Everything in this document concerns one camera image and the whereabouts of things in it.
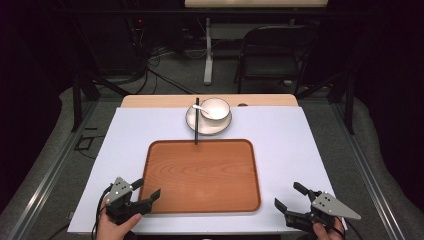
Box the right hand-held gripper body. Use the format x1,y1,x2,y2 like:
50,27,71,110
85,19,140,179
284,190,362,233

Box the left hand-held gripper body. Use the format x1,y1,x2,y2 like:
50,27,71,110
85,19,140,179
105,176,154,225

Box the person's left hand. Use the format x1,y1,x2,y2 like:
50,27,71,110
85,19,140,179
95,196,143,240

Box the person's right hand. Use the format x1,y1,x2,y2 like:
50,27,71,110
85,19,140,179
312,218,347,240

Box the white table mat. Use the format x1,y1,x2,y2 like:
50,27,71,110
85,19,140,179
67,106,348,235

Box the brown wooden tray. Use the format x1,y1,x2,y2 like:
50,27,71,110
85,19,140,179
137,138,262,215

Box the black chopsticks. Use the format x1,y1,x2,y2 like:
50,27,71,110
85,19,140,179
194,97,201,146

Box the light wooden table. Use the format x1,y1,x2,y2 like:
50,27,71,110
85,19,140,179
120,93,299,109

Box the white round plate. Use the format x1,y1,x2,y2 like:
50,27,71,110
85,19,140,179
185,101,233,136

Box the white spoon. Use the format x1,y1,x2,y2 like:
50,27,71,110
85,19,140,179
192,104,211,116

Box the black metal stand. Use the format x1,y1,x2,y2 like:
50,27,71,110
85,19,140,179
70,70,132,133
295,70,357,136

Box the white bowl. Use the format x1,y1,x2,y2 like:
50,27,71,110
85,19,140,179
199,97,232,122

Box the black folding chair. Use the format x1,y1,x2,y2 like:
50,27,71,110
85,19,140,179
233,24,320,96

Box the white desk leg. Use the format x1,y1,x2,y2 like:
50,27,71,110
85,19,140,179
203,17,215,86

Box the light desk top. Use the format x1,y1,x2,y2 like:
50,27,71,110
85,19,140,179
183,0,330,9

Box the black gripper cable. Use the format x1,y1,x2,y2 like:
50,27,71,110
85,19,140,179
336,215,365,240
91,184,114,240

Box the aluminium floor rail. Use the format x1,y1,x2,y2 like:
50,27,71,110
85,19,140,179
6,99,101,240
328,102,407,240

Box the black floor cables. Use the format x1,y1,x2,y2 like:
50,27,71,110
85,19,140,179
131,46,199,97

